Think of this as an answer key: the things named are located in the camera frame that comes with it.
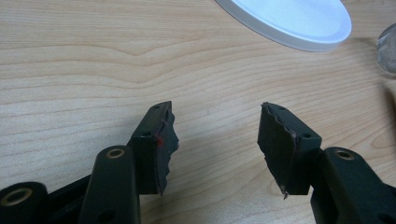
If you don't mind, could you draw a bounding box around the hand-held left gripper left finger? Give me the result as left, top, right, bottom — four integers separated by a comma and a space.
78, 100, 180, 224

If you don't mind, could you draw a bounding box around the white round plate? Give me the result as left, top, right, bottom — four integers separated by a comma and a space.
214, 0, 353, 52

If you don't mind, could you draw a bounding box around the clear glass jar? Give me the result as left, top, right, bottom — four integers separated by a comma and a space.
375, 22, 396, 76

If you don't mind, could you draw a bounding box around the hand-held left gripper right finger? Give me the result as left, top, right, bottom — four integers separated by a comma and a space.
257, 102, 396, 224

